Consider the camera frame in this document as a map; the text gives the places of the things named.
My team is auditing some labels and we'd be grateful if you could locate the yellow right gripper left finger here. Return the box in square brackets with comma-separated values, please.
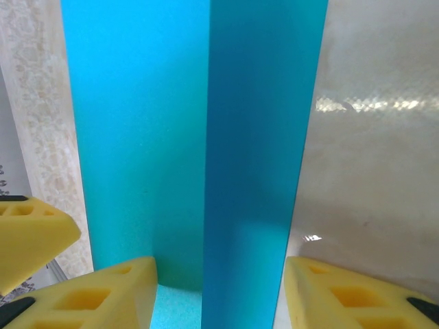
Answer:
[0, 256, 159, 329]

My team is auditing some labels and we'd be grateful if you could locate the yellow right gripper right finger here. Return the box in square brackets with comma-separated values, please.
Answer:
[283, 256, 439, 329]

